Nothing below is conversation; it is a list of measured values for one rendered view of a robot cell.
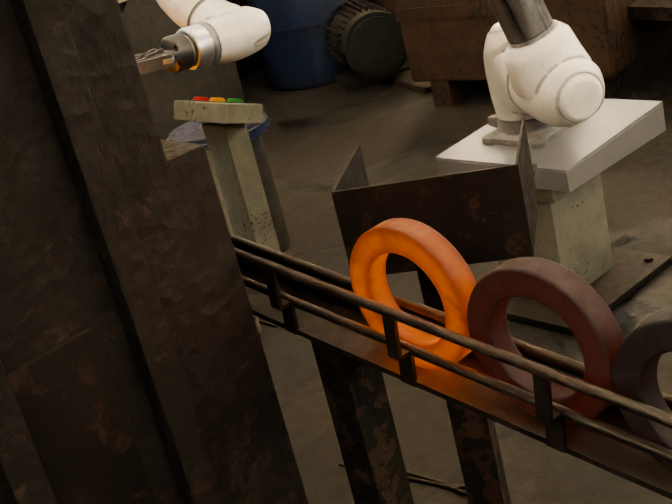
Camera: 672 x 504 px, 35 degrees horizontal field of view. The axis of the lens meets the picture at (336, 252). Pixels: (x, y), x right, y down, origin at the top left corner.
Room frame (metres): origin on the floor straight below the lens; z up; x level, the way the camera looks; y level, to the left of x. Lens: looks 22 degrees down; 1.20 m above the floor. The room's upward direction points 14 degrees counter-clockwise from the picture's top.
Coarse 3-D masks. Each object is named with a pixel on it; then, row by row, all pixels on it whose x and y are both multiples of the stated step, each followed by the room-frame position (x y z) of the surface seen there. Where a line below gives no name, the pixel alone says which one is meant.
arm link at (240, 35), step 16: (208, 0) 2.27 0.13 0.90; (224, 0) 2.28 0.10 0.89; (192, 16) 2.26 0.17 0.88; (208, 16) 2.22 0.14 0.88; (224, 16) 2.22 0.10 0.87; (240, 16) 2.23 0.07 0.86; (256, 16) 2.25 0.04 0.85; (224, 32) 2.19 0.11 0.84; (240, 32) 2.20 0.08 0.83; (256, 32) 2.23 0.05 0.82; (224, 48) 2.18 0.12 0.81; (240, 48) 2.20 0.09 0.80; (256, 48) 2.24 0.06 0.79
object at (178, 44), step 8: (168, 40) 2.14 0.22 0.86; (176, 40) 2.14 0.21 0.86; (184, 40) 2.14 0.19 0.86; (160, 48) 2.18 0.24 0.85; (168, 48) 2.15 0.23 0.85; (176, 48) 2.14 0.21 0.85; (184, 48) 2.13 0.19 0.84; (192, 48) 2.14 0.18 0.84; (152, 56) 2.11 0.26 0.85; (176, 56) 2.12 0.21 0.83; (184, 56) 2.13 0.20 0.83; (192, 56) 2.14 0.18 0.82; (176, 64) 2.14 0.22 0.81; (184, 64) 2.13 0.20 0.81; (192, 64) 2.15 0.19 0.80; (176, 72) 2.14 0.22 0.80
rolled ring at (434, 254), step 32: (384, 224) 1.12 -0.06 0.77; (416, 224) 1.10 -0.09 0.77; (352, 256) 1.16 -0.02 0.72; (384, 256) 1.15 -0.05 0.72; (416, 256) 1.07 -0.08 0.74; (448, 256) 1.05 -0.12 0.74; (384, 288) 1.16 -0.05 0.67; (448, 288) 1.04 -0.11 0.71; (448, 320) 1.05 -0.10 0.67; (448, 352) 1.06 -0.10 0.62
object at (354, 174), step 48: (528, 144) 1.52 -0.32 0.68; (336, 192) 1.41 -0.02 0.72; (384, 192) 1.39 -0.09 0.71; (432, 192) 1.37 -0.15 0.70; (480, 192) 1.35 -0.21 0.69; (528, 192) 1.41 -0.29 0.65; (480, 240) 1.35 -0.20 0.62; (528, 240) 1.33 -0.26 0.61; (432, 288) 1.45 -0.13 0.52; (480, 432) 1.44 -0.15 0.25; (480, 480) 1.45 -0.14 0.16
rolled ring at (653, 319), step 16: (656, 320) 0.84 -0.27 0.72; (640, 336) 0.85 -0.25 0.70; (656, 336) 0.84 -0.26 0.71; (624, 352) 0.87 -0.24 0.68; (640, 352) 0.85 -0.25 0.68; (656, 352) 0.84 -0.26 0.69; (624, 368) 0.87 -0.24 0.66; (640, 368) 0.85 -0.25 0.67; (656, 368) 0.87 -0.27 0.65; (624, 384) 0.87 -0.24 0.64; (640, 384) 0.86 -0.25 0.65; (656, 384) 0.87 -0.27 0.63; (640, 400) 0.86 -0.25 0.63; (656, 400) 0.87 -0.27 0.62; (624, 416) 0.87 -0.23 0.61; (640, 416) 0.86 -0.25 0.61; (640, 432) 0.86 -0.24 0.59; (656, 432) 0.85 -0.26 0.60
